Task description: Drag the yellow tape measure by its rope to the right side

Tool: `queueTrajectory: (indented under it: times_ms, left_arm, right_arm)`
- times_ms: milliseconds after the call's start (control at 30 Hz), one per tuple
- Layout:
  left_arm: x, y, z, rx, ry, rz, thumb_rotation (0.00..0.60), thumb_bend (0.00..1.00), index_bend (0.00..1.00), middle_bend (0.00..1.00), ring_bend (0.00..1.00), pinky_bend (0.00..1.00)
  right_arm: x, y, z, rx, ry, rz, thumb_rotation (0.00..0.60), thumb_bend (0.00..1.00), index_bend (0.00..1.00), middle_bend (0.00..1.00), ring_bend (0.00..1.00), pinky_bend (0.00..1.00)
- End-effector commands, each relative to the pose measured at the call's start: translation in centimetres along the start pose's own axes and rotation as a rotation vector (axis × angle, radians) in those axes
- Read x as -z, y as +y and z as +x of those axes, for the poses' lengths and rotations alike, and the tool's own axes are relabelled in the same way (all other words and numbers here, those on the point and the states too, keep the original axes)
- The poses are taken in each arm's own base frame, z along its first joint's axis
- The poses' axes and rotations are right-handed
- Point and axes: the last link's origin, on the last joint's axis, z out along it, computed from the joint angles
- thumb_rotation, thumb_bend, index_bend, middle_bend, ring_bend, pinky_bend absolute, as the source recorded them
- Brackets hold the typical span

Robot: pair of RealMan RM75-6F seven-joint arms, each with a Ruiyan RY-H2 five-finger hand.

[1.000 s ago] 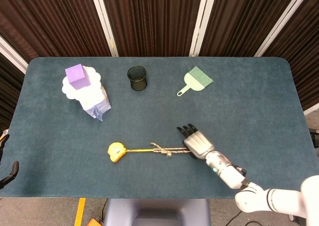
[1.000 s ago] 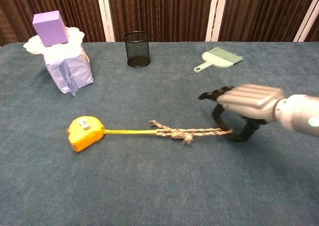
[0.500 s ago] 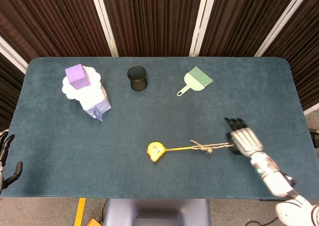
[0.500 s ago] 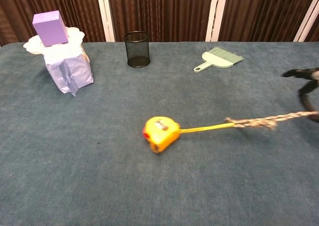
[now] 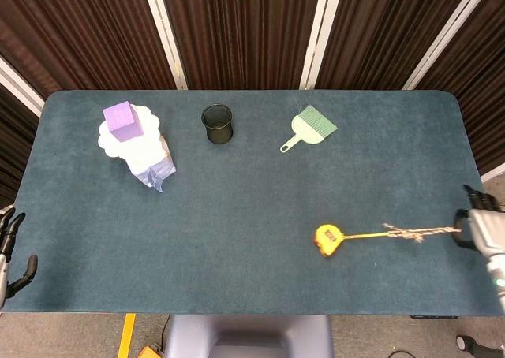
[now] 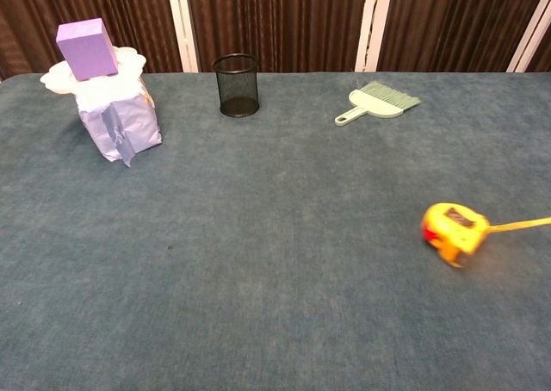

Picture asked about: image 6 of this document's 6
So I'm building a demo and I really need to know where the yellow tape measure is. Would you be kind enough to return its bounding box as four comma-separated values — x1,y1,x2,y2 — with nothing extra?
420,202,551,269

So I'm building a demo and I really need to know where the teal felt table cover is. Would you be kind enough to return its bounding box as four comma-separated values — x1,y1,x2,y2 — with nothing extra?
0,71,551,391

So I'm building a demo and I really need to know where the black mesh pen cup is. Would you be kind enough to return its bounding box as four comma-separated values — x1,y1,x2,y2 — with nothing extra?
213,53,261,118

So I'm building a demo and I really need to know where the green hand brush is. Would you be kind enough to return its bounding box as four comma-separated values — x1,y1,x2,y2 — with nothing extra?
334,80,423,127

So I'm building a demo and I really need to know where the lavender tissue pack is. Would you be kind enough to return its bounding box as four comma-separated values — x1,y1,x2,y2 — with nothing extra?
76,77,164,169

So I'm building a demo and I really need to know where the white scalloped plate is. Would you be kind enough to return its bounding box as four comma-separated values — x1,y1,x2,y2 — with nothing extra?
40,46,145,97

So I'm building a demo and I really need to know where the purple foam block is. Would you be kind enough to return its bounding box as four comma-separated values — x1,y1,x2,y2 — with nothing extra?
55,17,120,83

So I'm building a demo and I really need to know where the white partition post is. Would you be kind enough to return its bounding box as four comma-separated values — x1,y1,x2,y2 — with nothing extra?
506,0,551,73
354,0,395,73
164,0,201,74

